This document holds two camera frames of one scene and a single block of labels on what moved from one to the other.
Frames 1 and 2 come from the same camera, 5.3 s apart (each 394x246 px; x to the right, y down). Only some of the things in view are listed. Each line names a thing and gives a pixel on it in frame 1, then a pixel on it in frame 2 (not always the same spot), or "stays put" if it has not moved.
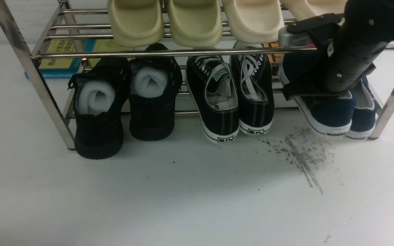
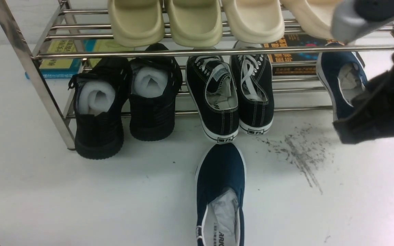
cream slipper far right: [304, 10] stays put
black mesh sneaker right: [155, 82] stays put
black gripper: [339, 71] → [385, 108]
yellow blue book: [55, 68] stays put
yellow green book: [106, 45] stays put
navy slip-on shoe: [331, 115] → [220, 177]
